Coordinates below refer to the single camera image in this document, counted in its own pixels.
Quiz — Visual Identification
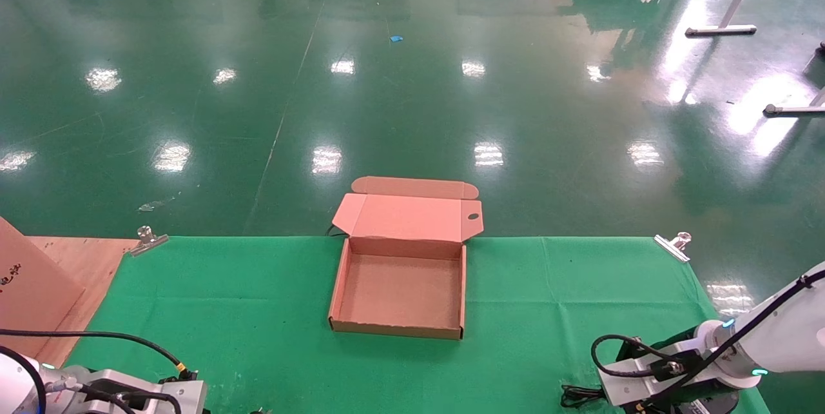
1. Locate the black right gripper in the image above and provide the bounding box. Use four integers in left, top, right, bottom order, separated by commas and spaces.
616, 327, 742, 414

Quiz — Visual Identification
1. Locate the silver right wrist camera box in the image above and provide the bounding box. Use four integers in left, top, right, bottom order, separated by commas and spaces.
599, 352, 711, 409

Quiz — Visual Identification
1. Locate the tall printed cardboard box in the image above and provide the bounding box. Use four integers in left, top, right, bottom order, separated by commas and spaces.
0, 217, 86, 359

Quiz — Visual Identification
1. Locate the metal binder clip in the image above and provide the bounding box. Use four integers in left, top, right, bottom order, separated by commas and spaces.
653, 231, 693, 264
128, 225, 170, 258

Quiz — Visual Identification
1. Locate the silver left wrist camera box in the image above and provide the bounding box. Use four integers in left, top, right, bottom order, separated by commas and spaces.
82, 368, 209, 414

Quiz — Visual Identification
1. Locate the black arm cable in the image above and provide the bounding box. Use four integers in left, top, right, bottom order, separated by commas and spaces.
590, 268, 825, 402
0, 328, 198, 414

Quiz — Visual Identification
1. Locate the green table cloth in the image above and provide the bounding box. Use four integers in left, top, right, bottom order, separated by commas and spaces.
63, 235, 774, 414

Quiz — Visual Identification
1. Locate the wooden board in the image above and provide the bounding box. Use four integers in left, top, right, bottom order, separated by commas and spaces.
26, 237, 140, 371

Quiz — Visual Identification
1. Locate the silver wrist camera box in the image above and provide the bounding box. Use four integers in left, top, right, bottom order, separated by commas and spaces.
82, 368, 209, 414
599, 352, 711, 409

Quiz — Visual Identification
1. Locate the flat open cardboard box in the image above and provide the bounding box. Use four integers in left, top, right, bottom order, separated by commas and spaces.
327, 175, 484, 341

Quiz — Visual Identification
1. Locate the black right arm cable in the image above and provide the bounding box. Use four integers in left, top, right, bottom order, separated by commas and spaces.
590, 268, 825, 402

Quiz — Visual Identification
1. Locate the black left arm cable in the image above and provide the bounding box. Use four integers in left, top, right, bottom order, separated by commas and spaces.
0, 328, 198, 414

